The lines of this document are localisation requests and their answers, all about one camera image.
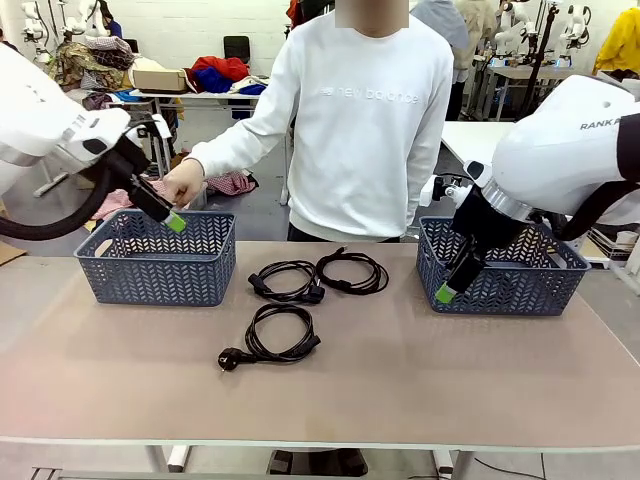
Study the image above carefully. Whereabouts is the coiled black power cable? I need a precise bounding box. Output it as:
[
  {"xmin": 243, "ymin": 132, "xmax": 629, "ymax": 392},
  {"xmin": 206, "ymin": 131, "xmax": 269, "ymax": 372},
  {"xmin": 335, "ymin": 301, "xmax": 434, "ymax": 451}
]
[{"xmin": 248, "ymin": 259, "xmax": 326, "ymax": 305}]

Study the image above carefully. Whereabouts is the closed tan cardboard box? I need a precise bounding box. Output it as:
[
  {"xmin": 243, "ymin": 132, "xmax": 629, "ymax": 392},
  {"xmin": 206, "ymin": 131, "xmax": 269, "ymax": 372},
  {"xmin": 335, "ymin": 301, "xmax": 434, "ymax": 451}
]
[{"xmin": 130, "ymin": 67, "xmax": 189, "ymax": 93}]

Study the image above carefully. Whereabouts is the black office chair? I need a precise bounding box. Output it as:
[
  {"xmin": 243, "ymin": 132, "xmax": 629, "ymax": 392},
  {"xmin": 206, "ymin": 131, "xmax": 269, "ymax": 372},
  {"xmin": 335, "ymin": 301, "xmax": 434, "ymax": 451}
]
[{"xmin": 223, "ymin": 35, "xmax": 250, "ymax": 64}]

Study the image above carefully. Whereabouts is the person in white sweatshirt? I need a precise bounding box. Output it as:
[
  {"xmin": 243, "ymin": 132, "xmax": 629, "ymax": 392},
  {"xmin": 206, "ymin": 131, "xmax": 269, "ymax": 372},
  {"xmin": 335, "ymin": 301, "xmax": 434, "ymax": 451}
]
[{"xmin": 188, "ymin": 12, "xmax": 455, "ymax": 244}]

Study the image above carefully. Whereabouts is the blue cloth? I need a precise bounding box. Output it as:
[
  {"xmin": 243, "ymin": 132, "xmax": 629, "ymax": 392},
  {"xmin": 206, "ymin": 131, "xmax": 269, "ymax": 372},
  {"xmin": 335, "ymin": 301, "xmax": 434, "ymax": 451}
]
[{"xmin": 193, "ymin": 68, "xmax": 236, "ymax": 94}]

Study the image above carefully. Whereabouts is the black cable with round plug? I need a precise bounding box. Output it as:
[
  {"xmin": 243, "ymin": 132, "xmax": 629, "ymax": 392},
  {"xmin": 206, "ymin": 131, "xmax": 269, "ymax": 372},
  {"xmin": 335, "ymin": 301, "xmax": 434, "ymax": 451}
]
[{"xmin": 216, "ymin": 303, "xmax": 322, "ymax": 372}]

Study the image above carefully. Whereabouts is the white table leg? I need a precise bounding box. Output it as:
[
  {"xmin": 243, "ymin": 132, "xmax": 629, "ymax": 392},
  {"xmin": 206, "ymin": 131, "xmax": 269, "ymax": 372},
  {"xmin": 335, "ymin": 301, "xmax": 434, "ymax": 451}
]
[
  {"xmin": 432, "ymin": 447, "xmax": 474, "ymax": 480},
  {"xmin": 144, "ymin": 444, "xmax": 191, "ymax": 474}
]

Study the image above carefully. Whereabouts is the black tripod stand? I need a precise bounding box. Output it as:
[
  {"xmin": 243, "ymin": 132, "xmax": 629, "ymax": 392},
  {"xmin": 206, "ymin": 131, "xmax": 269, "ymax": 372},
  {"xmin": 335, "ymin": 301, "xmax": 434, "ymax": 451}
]
[{"xmin": 519, "ymin": 0, "xmax": 560, "ymax": 124}]

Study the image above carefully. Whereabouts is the thin black cable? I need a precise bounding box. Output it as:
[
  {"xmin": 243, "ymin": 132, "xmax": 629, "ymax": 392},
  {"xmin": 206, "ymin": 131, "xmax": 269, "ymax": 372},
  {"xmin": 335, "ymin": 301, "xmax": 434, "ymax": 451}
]
[{"xmin": 315, "ymin": 246, "xmax": 390, "ymax": 295}]

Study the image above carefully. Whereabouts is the blue plastic lattice basket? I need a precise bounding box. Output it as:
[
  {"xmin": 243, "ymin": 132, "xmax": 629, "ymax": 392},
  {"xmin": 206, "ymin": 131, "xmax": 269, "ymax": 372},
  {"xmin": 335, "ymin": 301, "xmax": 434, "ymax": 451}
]
[
  {"xmin": 416, "ymin": 215, "xmax": 592, "ymax": 318},
  {"xmin": 73, "ymin": 209, "xmax": 237, "ymax": 307}
]

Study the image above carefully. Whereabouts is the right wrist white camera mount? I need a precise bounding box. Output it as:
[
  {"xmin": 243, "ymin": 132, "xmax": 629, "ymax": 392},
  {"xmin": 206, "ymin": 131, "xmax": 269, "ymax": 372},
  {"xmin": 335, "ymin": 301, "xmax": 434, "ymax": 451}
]
[{"xmin": 419, "ymin": 160, "xmax": 494, "ymax": 206}]

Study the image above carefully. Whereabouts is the person's right hand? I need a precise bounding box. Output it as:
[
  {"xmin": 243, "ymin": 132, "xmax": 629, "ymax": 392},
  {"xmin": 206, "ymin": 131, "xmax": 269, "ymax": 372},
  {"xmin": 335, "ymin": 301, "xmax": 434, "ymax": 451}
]
[{"xmin": 163, "ymin": 158, "xmax": 207, "ymax": 209}]

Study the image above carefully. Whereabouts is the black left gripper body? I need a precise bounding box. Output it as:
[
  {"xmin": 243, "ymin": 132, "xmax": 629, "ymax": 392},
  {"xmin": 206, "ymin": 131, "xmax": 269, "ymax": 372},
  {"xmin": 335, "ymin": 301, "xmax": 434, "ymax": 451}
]
[{"xmin": 104, "ymin": 135, "xmax": 157, "ymax": 207}]

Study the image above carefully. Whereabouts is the yellow jacket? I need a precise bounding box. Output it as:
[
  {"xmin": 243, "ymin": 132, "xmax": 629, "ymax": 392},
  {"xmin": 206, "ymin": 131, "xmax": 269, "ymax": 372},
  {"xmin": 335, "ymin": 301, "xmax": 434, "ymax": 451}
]
[{"xmin": 594, "ymin": 7, "xmax": 640, "ymax": 76}]

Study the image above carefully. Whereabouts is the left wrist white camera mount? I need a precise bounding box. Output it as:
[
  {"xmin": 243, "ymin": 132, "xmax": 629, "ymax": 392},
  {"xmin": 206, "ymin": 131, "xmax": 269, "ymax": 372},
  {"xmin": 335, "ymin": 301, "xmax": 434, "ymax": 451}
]
[{"xmin": 124, "ymin": 113, "xmax": 174, "ymax": 146}]

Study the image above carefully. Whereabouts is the long white clothes table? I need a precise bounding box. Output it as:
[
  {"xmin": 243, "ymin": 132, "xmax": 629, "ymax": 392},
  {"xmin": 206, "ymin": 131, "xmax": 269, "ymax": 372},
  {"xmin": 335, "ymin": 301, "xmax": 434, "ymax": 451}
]
[{"xmin": 127, "ymin": 88, "xmax": 261, "ymax": 176}]

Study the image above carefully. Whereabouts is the white background table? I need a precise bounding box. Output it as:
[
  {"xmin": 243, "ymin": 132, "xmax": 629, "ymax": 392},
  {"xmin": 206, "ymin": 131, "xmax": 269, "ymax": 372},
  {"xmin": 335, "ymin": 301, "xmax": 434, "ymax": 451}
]
[{"xmin": 438, "ymin": 121, "xmax": 516, "ymax": 174}]

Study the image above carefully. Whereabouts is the person's right forearm white sleeve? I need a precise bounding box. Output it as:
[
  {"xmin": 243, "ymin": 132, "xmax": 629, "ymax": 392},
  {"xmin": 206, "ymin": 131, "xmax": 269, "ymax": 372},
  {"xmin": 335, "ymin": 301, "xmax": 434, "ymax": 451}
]
[{"xmin": 189, "ymin": 112, "xmax": 281, "ymax": 177}]

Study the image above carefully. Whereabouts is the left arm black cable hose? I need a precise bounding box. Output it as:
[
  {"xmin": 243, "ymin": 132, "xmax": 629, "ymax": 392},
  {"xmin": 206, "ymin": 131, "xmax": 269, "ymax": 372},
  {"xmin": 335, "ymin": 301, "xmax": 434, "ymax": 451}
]
[{"xmin": 0, "ymin": 149, "xmax": 151, "ymax": 242}]

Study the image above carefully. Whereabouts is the pile of patterned clothes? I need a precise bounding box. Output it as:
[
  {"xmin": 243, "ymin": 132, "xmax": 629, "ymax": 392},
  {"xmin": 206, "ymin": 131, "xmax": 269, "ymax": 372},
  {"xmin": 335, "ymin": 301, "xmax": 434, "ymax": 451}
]
[{"xmin": 49, "ymin": 37, "xmax": 137, "ymax": 109}]

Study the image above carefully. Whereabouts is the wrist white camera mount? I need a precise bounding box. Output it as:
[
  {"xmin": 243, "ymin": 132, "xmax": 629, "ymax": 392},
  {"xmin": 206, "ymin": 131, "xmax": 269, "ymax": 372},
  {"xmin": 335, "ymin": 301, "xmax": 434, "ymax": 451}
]
[
  {"xmin": 419, "ymin": 160, "xmax": 494, "ymax": 206},
  {"xmin": 124, "ymin": 113, "xmax": 174, "ymax": 146}
]

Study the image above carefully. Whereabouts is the person in grey hood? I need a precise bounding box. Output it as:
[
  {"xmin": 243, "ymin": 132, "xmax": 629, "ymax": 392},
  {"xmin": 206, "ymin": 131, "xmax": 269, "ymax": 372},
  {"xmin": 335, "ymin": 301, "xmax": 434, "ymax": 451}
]
[{"xmin": 409, "ymin": 0, "xmax": 470, "ymax": 121}]

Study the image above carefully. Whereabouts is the red plaid cloth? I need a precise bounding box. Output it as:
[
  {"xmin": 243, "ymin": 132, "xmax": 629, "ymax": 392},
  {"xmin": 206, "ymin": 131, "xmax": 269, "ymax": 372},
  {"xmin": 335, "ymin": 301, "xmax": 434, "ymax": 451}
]
[{"xmin": 207, "ymin": 169, "xmax": 259, "ymax": 196}]

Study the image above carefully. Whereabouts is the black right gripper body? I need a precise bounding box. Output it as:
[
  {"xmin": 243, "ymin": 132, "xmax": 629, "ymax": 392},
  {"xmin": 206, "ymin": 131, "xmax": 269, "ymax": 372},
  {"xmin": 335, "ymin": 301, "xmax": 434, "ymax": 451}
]
[{"xmin": 449, "ymin": 187, "xmax": 526, "ymax": 262}]

